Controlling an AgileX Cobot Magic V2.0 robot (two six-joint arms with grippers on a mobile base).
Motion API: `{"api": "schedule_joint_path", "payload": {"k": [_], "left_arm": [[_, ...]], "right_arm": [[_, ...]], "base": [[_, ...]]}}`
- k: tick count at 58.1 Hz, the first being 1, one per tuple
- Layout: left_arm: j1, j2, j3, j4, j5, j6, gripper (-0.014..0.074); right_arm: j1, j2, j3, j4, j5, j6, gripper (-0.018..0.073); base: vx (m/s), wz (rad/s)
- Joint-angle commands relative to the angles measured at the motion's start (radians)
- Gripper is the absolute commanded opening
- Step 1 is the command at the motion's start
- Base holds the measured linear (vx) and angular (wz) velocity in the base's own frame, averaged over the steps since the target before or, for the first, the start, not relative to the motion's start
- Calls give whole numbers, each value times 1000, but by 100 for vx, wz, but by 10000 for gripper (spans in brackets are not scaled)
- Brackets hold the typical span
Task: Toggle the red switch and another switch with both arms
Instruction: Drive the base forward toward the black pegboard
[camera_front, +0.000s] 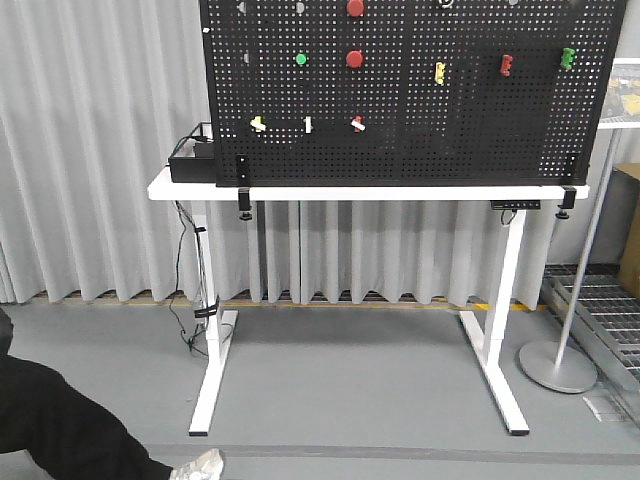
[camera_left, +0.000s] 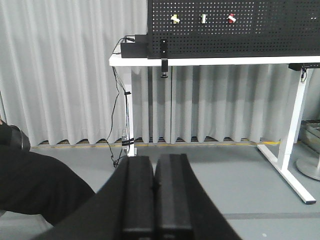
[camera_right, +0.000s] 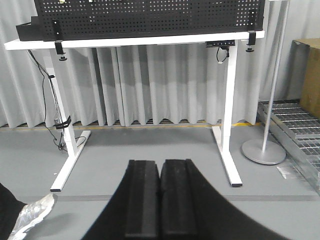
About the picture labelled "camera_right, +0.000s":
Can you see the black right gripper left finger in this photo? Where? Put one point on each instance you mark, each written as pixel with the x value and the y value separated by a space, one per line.
pixel 142 219

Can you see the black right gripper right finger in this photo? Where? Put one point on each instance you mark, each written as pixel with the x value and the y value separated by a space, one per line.
pixel 177 211

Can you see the white standing desk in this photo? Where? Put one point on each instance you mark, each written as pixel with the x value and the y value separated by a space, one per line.
pixel 221 133

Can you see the grey round-base floor stand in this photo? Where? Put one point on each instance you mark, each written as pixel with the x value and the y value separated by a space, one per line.
pixel 264 151

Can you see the grey pleated curtain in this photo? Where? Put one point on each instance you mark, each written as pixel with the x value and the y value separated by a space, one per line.
pixel 141 83

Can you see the silver grey sneaker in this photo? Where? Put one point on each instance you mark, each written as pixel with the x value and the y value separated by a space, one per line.
pixel 31 215

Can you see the metal floor grating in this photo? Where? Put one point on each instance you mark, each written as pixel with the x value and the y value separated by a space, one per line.
pixel 298 131

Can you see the black desk control panel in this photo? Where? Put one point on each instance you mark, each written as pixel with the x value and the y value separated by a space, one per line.
pixel 220 43

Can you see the black right pegboard clamp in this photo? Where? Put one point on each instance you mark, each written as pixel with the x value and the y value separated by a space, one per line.
pixel 251 31

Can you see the black pegboard clamp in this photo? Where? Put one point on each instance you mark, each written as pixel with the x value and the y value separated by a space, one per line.
pixel 58 40
pixel 251 31

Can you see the brown cardboard box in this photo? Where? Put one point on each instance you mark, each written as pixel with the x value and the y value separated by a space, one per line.
pixel 310 95

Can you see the black perforated pegboard panel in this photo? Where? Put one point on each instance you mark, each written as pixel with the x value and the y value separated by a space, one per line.
pixel 115 19

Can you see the black left pegboard clamp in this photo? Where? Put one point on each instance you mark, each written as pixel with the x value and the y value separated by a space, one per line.
pixel 58 40

